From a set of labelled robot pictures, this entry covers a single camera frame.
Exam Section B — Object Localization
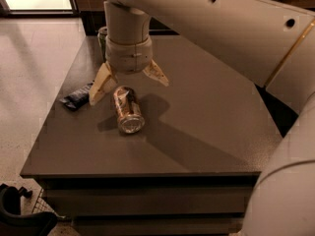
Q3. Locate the dark blue snack bar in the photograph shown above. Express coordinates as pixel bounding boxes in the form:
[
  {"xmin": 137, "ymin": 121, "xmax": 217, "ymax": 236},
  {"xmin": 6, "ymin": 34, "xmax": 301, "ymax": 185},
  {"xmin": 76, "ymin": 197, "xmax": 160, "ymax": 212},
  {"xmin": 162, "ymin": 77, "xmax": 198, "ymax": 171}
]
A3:
[{"xmin": 59, "ymin": 83, "xmax": 93, "ymax": 111}]

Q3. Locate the green soda can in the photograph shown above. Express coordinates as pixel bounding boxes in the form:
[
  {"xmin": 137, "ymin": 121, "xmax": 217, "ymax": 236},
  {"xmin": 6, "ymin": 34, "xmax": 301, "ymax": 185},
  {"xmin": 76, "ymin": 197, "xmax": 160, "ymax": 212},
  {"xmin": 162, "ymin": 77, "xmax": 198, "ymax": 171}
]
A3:
[{"xmin": 97, "ymin": 27, "xmax": 107, "ymax": 61}]

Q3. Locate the black office chair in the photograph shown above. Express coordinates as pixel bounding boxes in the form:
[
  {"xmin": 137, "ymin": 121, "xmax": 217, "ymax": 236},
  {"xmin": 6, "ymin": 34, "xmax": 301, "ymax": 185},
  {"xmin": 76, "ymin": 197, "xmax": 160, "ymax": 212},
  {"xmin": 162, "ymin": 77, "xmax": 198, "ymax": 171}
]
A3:
[{"xmin": 0, "ymin": 184, "xmax": 57, "ymax": 236}]

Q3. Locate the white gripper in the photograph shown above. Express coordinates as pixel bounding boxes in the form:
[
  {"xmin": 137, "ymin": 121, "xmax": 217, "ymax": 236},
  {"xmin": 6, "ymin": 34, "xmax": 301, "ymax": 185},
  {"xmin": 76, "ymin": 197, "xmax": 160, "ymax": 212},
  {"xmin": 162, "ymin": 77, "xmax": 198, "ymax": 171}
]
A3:
[{"xmin": 89, "ymin": 37, "xmax": 169, "ymax": 105}]

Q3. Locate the orange soda can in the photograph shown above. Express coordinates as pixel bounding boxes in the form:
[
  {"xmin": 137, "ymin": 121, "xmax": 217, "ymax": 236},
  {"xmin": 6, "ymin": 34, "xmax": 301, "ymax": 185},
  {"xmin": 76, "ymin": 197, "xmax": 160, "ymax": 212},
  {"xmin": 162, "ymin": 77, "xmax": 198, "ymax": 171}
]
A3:
[{"xmin": 113, "ymin": 86, "xmax": 145, "ymax": 134}]

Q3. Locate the grey drawer cabinet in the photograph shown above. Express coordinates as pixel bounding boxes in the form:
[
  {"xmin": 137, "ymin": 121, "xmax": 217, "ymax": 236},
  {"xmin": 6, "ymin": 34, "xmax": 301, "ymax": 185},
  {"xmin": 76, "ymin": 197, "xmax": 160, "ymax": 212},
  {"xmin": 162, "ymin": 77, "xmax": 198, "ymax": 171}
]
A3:
[{"xmin": 21, "ymin": 35, "xmax": 281, "ymax": 236}]

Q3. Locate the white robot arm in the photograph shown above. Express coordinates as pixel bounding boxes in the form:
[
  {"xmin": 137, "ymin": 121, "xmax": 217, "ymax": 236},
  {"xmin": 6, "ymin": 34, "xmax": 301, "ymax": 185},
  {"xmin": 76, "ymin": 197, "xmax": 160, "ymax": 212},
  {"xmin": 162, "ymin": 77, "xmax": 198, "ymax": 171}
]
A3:
[{"xmin": 104, "ymin": 0, "xmax": 315, "ymax": 236}]

